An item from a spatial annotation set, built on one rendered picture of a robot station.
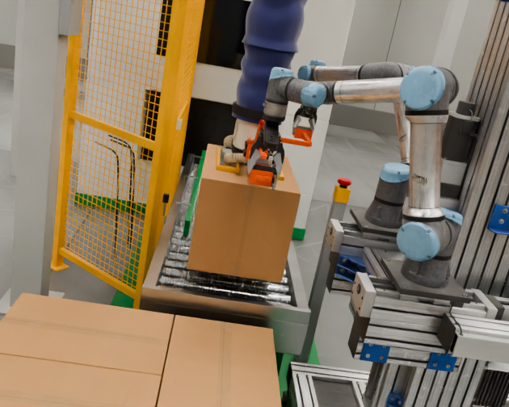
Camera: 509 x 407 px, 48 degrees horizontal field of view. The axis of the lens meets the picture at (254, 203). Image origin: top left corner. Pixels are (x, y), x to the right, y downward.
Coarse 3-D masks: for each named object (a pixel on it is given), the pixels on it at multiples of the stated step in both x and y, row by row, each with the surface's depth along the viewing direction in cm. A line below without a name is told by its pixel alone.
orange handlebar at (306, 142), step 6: (282, 138) 253; (288, 138) 254; (306, 138) 262; (294, 144) 254; (300, 144) 254; (306, 144) 254; (264, 156) 212; (258, 174) 187; (258, 180) 187; (264, 180) 186; (270, 180) 188
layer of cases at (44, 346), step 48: (0, 336) 192; (48, 336) 197; (96, 336) 202; (144, 336) 208; (192, 336) 213; (240, 336) 219; (0, 384) 170; (48, 384) 174; (96, 384) 178; (144, 384) 182; (192, 384) 186; (240, 384) 191
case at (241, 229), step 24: (240, 168) 245; (288, 168) 260; (216, 192) 224; (240, 192) 224; (264, 192) 224; (288, 192) 225; (216, 216) 227; (240, 216) 227; (264, 216) 227; (288, 216) 228; (192, 240) 230; (216, 240) 230; (240, 240) 230; (264, 240) 231; (288, 240) 231; (192, 264) 233; (216, 264) 233; (240, 264) 234; (264, 264) 234
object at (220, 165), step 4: (220, 148) 265; (228, 148) 256; (220, 152) 258; (220, 156) 250; (216, 160) 249; (220, 160) 242; (216, 164) 239; (220, 164) 237; (224, 164) 237; (236, 164) 241; (216, 168) 235; (220, 168) 235; (224, 168) 235; (228, 168) 235; (232, 168) 235; (236, 168) 236; (232, 172) 236; (236, 172) 236
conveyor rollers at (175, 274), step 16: (176, 224) 320; (192, 224) 321; (176, 240) 295; (176, 256) 278; (176, 272) 261; (192, 272) 262; (208, 272) 270; (176, 288) 245; (192, 288) 253; (208, 288) 253; (224, 288) 254; (240, 288) 256; (256, 288) 264; (272, 288) 264; (288, 304) 250
